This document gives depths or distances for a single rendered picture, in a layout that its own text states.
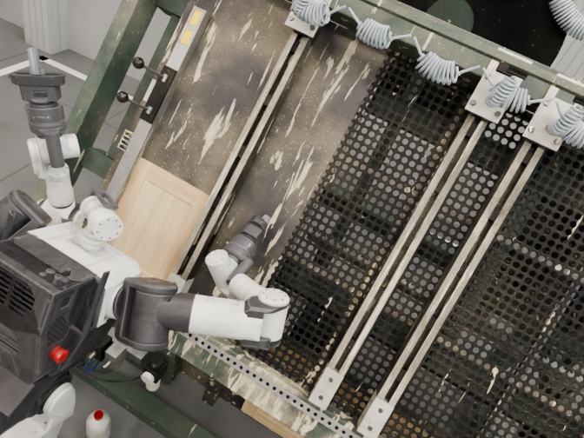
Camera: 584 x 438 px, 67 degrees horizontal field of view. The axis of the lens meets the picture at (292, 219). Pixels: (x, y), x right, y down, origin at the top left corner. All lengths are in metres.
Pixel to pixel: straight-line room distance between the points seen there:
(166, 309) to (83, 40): 4.28
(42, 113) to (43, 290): 0.51
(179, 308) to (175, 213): 0.60
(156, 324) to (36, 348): 0.24
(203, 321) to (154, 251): 0.63
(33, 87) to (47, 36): 3.77
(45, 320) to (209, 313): 0.33
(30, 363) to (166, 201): 0.71
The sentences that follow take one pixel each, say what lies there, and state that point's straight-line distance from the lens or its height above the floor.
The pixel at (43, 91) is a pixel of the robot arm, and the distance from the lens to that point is 1.33.
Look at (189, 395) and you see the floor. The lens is 2.46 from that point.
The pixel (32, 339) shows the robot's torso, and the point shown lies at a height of 1.30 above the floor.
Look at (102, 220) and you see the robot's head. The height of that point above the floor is 1.45.
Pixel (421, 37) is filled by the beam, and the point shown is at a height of 1.88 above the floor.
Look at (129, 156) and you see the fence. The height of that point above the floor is 1.23.
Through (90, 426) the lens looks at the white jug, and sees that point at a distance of 2.23.
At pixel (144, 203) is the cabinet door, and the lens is 1.64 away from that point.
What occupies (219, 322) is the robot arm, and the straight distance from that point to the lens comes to 1.05.
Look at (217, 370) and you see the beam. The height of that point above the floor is 0.84.
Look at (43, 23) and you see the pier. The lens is 5.08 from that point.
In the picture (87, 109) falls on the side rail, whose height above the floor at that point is 1.30.
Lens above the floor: 2.20
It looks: 39 degrees down
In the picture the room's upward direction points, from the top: 21 degrees clockwise
